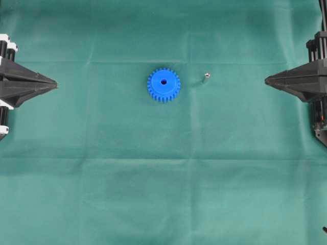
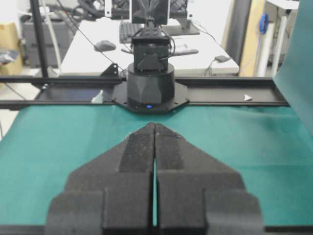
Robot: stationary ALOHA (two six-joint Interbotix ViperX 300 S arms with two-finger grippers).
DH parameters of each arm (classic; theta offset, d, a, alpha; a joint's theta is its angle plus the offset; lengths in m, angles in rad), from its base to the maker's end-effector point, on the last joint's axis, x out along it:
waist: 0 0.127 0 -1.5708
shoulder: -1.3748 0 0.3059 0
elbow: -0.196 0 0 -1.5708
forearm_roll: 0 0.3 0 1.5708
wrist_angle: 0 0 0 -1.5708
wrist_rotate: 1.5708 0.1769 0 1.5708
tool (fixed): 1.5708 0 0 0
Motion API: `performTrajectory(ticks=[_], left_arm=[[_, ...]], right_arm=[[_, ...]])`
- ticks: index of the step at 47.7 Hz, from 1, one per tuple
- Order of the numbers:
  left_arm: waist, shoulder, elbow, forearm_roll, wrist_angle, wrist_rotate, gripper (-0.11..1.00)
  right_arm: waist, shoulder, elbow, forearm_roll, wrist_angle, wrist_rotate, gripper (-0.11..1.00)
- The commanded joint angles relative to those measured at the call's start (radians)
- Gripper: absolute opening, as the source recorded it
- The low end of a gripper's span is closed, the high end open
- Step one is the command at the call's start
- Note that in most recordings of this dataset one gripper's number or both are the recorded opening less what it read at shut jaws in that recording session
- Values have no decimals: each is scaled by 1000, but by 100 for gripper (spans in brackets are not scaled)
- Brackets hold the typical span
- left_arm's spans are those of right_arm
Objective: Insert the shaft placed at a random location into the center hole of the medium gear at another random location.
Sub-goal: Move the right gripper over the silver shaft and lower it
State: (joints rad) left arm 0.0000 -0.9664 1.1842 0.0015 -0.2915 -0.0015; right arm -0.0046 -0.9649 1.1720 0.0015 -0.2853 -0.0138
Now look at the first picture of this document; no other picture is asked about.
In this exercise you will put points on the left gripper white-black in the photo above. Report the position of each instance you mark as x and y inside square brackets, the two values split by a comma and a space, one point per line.
[15, 97]

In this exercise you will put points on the small silver metal shaft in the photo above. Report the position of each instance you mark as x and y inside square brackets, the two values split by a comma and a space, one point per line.
[206, 78]

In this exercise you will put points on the green cloth mat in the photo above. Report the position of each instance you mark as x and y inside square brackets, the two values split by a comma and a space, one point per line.
[98, 161]

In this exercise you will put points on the blue plastic gear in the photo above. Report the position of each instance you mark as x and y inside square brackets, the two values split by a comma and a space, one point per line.
[163, 85]

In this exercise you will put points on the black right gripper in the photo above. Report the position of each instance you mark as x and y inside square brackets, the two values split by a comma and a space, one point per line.
[308, 92]

